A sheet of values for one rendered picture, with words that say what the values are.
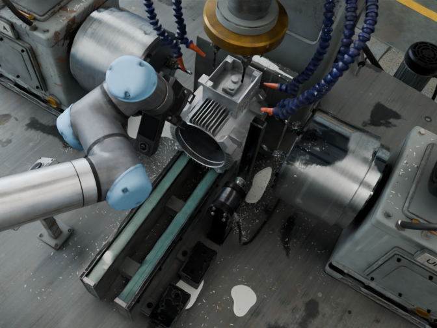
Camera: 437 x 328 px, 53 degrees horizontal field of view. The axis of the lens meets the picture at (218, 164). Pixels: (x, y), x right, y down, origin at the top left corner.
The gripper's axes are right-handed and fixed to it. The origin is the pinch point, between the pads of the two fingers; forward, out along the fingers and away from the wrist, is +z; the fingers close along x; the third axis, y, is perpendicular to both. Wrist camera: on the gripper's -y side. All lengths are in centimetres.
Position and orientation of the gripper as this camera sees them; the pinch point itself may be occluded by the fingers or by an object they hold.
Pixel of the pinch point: (177, 123)
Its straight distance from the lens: 106.6
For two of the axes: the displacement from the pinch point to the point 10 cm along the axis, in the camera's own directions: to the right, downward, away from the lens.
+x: -8.6, -4.8, 1.9
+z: 1.7, 0.8, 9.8
